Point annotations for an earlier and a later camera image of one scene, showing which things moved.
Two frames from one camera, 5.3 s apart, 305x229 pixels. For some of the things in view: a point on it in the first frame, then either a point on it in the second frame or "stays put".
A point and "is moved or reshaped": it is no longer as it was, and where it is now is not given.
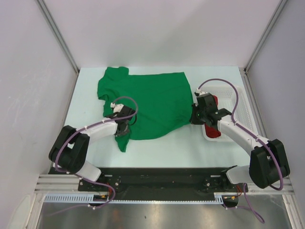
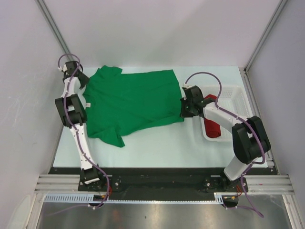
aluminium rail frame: [56, 183] stays put
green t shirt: [162, 101] is moved or reshaped
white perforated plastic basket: [227, 99] stays put
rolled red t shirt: [211, 132] stays put
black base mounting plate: [161, 183] stays put
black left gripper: [124, 133] to [86, 79]
